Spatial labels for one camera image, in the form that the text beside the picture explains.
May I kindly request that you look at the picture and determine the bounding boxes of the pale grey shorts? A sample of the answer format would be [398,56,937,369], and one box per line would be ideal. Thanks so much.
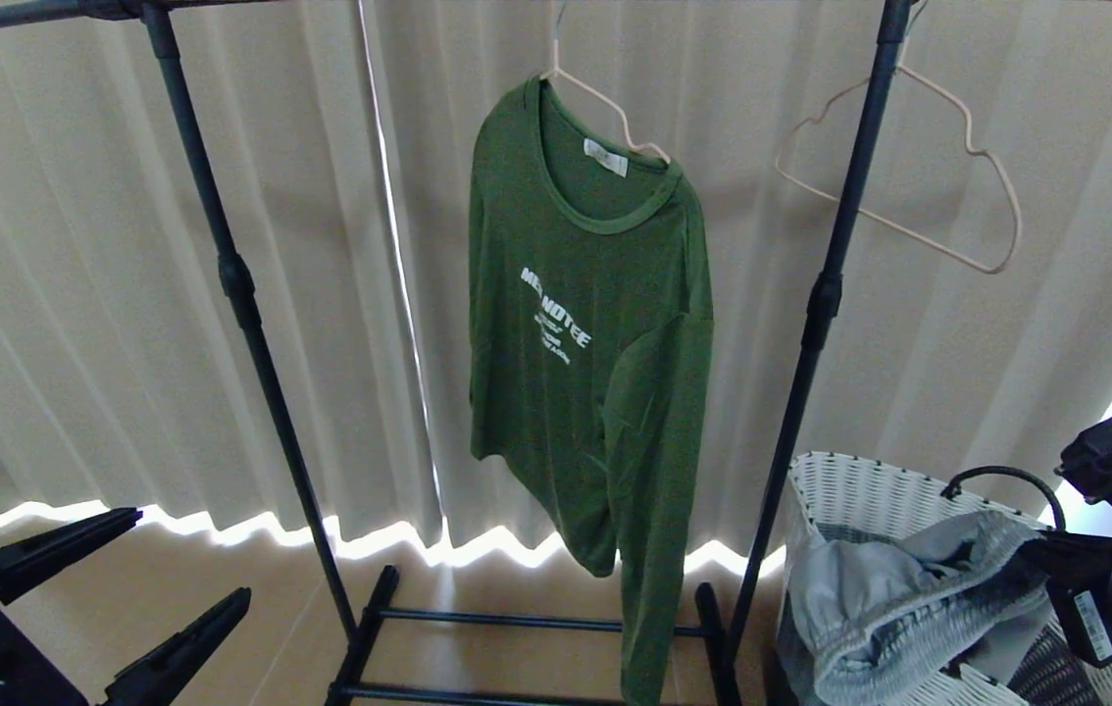
[782,510,1057,706]

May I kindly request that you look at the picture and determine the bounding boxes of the pink clothes hanger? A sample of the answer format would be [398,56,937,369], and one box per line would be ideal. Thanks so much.
[541,0,673,166]
[775,0,1023,276]

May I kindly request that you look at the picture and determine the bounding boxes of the green long-sleeved shirt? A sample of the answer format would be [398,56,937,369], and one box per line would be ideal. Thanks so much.
[468,76,716,705]

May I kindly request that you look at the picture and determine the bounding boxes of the white laundry basket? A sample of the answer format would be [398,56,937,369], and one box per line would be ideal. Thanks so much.
[777,451,1112,706]

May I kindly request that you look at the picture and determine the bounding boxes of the black clothes rack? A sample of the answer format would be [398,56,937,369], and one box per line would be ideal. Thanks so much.
[0,0,1112,706]

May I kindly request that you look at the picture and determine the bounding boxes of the beige curtain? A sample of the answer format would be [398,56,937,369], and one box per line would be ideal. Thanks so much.
[0,0,1112,580]

